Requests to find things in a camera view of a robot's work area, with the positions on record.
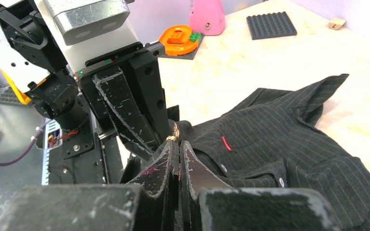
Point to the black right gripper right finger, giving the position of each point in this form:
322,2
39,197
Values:
210,204

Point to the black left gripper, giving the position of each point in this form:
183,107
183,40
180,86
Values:
106,83

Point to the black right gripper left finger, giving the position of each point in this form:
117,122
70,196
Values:
146,203

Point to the red glitter leaf brooch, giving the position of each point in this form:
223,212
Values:
175,135

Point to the dark pinstriped garment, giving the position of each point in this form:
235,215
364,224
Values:
270,140

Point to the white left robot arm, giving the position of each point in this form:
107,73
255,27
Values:
26,41

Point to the orange curved toy track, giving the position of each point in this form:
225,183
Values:
180,40

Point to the pink toy ramp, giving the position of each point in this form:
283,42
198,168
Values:
207,17

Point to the grey square baseplate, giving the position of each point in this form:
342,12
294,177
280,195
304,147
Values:
270,25

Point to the wooden block far left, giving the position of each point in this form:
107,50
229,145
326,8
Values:
336,23

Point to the yellow frame background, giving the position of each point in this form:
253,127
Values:
19,78

